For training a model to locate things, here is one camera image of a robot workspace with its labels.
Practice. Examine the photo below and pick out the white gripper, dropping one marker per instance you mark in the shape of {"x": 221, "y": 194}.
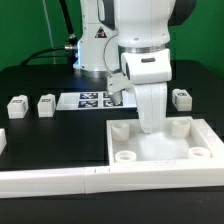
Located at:
{"x": 148, "y": 68}

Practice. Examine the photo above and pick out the white square table top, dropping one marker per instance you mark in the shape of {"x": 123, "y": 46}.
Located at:
{"x": 127, "y": 142}

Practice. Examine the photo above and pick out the white U-shaped obstacle fence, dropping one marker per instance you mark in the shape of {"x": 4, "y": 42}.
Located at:
{"x": 115, "y": 177}

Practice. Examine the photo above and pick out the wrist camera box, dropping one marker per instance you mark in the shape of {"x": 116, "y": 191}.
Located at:
{"x": 116, "y": 83}

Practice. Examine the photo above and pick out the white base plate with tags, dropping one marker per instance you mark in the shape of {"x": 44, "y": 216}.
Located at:
{"x": 74, "y": 101}

